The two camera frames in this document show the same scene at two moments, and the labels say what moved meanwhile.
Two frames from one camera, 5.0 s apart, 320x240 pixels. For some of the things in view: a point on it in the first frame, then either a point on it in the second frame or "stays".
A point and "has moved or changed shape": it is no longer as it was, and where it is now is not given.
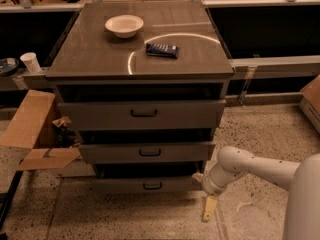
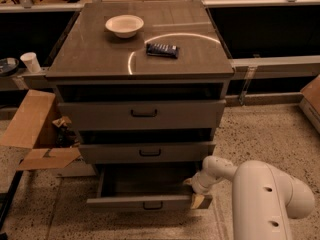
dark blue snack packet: (162, 50) stays
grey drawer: (144, 152) stays
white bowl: (125, 25) stays
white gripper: (209, 185) → (199, 182)
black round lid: (8, 66) stays
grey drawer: (147, 178) has moved or changed shape
